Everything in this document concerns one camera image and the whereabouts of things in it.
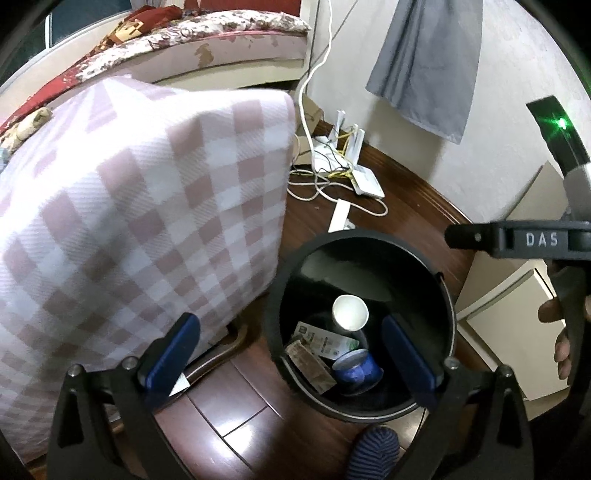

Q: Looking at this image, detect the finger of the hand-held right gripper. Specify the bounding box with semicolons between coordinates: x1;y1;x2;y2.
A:
444;222;504;257

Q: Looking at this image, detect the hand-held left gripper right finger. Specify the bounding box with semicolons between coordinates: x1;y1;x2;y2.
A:
381;315;536;480

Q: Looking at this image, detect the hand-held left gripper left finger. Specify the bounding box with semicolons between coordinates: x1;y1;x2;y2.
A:
46;312;202;480

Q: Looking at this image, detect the black round trash bin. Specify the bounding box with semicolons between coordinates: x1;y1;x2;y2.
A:
265;231;458;423

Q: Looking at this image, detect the person's right hand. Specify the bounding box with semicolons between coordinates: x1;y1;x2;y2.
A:
538;298;574;380

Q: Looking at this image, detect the blue paper cup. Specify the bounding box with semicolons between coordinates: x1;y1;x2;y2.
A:
332;348;384;398

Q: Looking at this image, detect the white-lined paper cup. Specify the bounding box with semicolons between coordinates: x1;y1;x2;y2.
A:
331;294;370;335

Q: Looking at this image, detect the green and white carton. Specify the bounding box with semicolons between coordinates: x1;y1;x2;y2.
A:
293;322;361;361

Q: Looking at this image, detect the blue striped slipper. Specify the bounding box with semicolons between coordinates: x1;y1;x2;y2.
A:
346;425;400;480

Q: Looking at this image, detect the brown snack packet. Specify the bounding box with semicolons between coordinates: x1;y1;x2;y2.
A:
284;339;337;393

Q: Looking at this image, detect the white modem box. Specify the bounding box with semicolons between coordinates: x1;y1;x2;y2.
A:
349;168;386;200

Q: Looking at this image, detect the white power strip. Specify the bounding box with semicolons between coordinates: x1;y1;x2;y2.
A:
329;199;356;233

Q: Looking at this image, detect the pink checkered blanket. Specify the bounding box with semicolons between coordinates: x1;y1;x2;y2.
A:
0;74;296;462

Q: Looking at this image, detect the white router with antennas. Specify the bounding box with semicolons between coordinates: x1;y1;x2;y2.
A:
314;110;365;169

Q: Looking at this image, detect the grey hanging cloth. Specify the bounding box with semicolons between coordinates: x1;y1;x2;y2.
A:
366;0;483;145

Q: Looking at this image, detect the cardboard box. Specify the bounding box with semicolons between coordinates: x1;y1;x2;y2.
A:
291;95;324;167

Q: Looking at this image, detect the yellow patterned cloth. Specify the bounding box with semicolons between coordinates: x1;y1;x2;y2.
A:
0;108;54;153

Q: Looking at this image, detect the bed with floral mattress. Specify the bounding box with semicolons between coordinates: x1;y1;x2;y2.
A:
0;10;311;153

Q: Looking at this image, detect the floral bed mattress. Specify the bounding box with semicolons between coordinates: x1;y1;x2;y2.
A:
0;0;301;134

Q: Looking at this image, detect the yellow network cable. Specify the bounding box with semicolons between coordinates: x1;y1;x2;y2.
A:
288;131;365;181

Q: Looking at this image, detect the white power cable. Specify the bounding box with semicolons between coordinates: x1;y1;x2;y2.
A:
288;0;389;217

